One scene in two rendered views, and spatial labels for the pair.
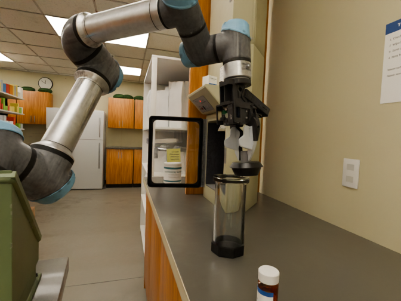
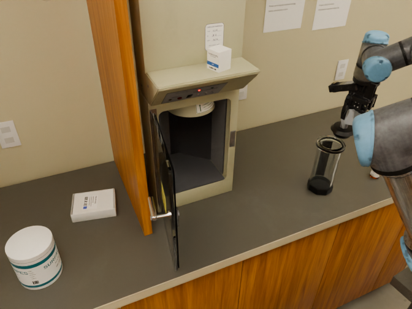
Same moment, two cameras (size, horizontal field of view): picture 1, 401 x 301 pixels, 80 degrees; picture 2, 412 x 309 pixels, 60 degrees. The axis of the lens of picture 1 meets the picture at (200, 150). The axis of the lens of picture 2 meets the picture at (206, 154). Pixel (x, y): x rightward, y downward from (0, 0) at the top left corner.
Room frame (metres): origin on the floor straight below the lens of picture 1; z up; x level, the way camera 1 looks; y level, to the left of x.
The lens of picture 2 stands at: (1.34, 0.96, 1.92)
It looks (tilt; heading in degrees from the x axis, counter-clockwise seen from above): 36 degrees down; 262
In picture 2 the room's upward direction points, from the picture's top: 1 degrees clockwise
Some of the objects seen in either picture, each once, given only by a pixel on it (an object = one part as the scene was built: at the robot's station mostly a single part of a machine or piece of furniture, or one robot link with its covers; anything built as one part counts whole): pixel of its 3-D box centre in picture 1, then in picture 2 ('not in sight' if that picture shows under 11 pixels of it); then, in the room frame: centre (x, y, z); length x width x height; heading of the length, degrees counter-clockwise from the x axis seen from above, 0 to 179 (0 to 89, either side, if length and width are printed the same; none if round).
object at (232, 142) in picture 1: (232, 143); (349, 121); (0.66, -0.09, 1.26); 0.06 x 0.03 x 0.09; 127
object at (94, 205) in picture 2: not in sight; (94, 205); (1.63, -0.08, 0.96); 0.16 x 0.12 x 0.04; 5
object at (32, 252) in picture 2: not in sight; (35, 257); (1.76, 0.20, 1.02); 0.13 x 0.13 x 0.15
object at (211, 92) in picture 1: (205, 101); (203, 86); (1.21, -0.02, 1.46); 0.32 x 0.11 x 0.10; 17
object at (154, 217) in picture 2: not in sight; (157, 208); (1.37, 0.22, 1.20); 0.10 x 0.05 x 0.03; 98
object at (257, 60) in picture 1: (237, 130); (182, 100); (1.27, -0.19, 1.33); 0.32 x 0.25 x 0.77; 17
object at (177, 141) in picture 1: (175, 152); (164, 192); (1.35, 0.14, 1.19); 0.30 x 0.01 x 0.40; 98
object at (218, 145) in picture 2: (236, 155); (183, 132); (1.27, -0.19, 1.19); 0.26 x 0.24 x 0.35; 17
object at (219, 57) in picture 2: (209, 83); (219, 58); (1.17, -0.03, 1.54); 0.05 x 0.05 x 0.06; 36
